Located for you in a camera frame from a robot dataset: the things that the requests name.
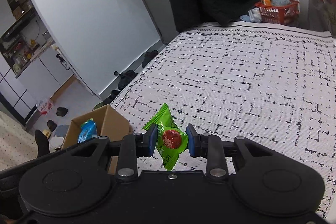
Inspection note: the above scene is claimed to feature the green red date snack packet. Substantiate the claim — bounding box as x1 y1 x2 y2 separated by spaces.
143 103 189 171

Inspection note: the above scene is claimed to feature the blue green plum snack packet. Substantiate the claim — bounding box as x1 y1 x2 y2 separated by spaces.
77 118 98 143

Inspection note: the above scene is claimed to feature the brown cardboard box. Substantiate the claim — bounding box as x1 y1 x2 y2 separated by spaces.
62 105 137 181

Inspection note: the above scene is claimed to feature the green cartoon floor mat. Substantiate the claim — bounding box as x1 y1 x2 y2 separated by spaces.
92 102 104 110

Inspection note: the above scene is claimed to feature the black shoes pile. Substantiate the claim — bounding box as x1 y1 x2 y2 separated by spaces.
101 50 158 106

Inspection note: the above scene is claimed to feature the white black patterned bed cover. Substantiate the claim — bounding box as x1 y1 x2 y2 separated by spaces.
111 23 335 221

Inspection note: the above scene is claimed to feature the orange plastic basket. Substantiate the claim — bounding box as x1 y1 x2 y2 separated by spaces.
255 0 299 25

